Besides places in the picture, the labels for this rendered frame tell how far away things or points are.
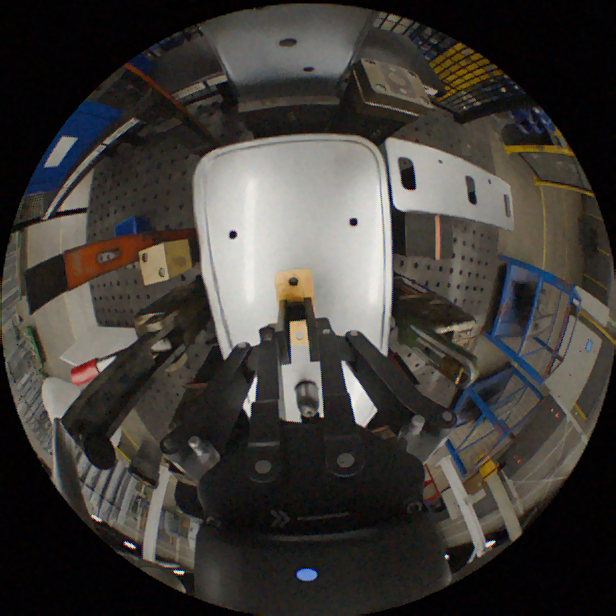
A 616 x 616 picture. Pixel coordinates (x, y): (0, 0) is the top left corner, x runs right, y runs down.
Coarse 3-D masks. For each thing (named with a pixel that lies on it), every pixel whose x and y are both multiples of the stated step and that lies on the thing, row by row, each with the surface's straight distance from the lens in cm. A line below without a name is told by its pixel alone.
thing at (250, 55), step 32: (224, 32) 20; (256, 32) 21; (288, 32) 21; (320, 32) 21; (352, 32) 21; (224, 64) 23; (256, 64) 24; (288, 64) 24; (320, 64) 24; (256, 96) 28; (288, 96) 29
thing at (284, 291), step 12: (276, 276) 21; (288, 276) 21; (300, 276) 21; (276, 288) 22; (288, 288) 22; (300, 288) 22; (312, 288) 22; (288, 300) 22; (300, 300) 22; (312, 300) 22; (288, 312) 21; (300, 312) 22; (300, 324) 23
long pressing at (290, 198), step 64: (192, 192) 26; (256, 192) 23; (320, 192) 23; (384, 192) 26; (256, 256) 23; (320, 256) 23; (384, 256) 25; (256, 320) 25; (384, 320) 28; (320, 384) 31
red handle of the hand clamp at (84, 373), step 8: (168, 336) 23; (160, 344) 23; (168, 344) 23; (120, 352) 24; (152, 352) 23; (160, 352) 23; (168, 352) 23; (96, 360) 26; (104, 360) 25; (112, 360) 25; (72, 368) 29; (80, 368) 27; (88, 368) 26; (96, 368) 26; (72, 376) 28; (80, 376) 27; (88, 376) 27; (80, 384) 28
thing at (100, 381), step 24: (144, 336) 22; (120, 360) 19; (144, 360) 21; (168, 360) 22; (96, 384) 18; (120, 384) 20; (144, 384) 20; (72, 408) 18; (96, 408) 19; (120, 408) 19; (72, 432) 17; (96, 432) 15; (96, 456) 15
